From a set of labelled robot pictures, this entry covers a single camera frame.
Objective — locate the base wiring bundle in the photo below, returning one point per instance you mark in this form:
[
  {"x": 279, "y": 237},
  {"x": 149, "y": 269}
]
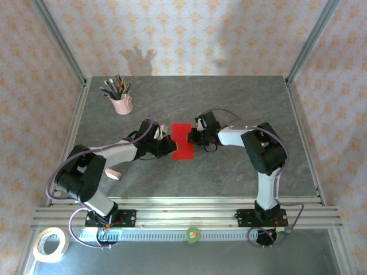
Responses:
[
  {"x": 269, "y": 236},
  {"x": 107, "y": 229}
]

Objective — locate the green pencil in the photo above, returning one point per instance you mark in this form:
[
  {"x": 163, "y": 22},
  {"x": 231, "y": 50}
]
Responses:
[{"x": 113, "y": 87}]

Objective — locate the red square paper sheet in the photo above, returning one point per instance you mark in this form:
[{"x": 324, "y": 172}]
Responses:
[{"x": 183, "y": 153}]

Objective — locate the aluminium table side rail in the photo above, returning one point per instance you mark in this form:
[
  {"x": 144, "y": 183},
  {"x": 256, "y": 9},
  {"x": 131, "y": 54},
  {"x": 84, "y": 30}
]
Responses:
[
  {"x": 75, "y": 123},
  {"x": 297, "y": 114}
]

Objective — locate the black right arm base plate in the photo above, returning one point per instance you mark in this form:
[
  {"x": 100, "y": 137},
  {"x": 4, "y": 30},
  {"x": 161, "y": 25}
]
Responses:
[{"x": 243, "y": 217}]

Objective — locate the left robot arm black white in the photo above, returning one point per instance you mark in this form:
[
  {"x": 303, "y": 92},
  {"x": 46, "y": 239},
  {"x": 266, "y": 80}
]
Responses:
[{"x": 120, "y": 153}]

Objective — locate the blue pencil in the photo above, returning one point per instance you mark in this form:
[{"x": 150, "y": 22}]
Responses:
[{"x": 128, "y": 87}]

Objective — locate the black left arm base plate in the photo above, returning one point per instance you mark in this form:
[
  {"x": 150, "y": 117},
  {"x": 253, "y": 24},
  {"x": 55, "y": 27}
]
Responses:
[{"x": 127, "y": 216}]

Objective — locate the black pencil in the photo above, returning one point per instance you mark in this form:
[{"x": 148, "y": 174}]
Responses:
[{"x": 106, "y": 91}]

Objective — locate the pink eraser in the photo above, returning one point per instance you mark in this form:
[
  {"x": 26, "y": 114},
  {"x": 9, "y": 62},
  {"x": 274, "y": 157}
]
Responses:
[{"x": 112, "y": 174}]

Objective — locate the aluminium frame post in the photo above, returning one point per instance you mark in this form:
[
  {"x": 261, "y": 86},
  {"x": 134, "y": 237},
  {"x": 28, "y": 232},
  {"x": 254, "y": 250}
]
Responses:
[
  {"x": 62, "y": 43},
  {"x": 310, "y": 43}
]

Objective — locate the grey pencil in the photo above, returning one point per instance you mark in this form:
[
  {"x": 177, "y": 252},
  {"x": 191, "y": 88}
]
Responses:
[{"x": 108, "y": 87}]

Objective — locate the masking tape roll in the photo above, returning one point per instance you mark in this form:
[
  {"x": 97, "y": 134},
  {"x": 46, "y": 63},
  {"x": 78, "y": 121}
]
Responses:
[{"x": 40, "y": 253}]

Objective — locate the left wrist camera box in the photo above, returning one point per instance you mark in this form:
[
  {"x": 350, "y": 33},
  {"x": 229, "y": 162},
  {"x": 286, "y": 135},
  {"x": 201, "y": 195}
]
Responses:
[{"x": 162, "y": 130}]

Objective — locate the dark pencil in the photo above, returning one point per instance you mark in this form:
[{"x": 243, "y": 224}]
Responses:
[{"x": 118, "y": 81}]

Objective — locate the orange pencil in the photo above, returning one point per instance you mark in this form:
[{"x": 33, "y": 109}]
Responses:
[{"x": 123, "y": 84}]

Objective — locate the green round sticker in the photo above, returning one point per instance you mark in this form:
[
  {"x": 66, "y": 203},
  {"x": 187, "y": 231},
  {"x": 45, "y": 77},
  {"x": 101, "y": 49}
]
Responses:
[{"x": 192, "y": 235}]

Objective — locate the pink pencil cup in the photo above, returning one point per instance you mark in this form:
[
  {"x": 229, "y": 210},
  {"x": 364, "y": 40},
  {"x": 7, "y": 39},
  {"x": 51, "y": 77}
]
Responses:
[{"x": 123, "y": 106}]

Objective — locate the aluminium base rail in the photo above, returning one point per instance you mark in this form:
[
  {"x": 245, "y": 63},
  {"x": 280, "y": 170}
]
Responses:
[{"x": 186, "y": 213}]

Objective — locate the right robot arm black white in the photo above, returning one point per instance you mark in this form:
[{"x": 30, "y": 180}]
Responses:
[{"x": 266, "y": 183}]

